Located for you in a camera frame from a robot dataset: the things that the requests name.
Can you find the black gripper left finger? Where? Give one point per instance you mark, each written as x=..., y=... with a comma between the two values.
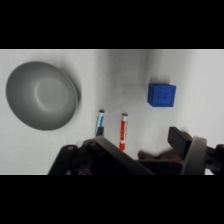
x=100, y=156

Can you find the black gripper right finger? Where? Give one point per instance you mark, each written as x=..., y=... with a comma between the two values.
x=193, y=155

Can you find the blue cube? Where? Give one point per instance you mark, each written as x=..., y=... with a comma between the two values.
x=162, y=95

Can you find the red marker pen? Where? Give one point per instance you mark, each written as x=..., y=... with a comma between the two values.
x=123, y=132

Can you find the blue marker pen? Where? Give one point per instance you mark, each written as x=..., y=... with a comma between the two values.
x=99, y=122

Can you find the grey bowl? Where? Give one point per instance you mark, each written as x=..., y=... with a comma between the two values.
x=42, y=95

